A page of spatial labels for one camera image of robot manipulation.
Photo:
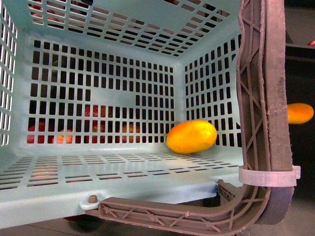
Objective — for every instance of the yellow mango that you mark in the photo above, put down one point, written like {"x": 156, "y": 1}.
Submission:
{"x": 191, "y": 136}
{"x": 299, "y": 113}

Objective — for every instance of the light blue plastic basket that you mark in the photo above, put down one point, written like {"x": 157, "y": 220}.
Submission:
{"x": 89, "y": 90}

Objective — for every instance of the brown basket handle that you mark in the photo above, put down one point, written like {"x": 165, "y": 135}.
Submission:
{"x": 267, "y": 174}

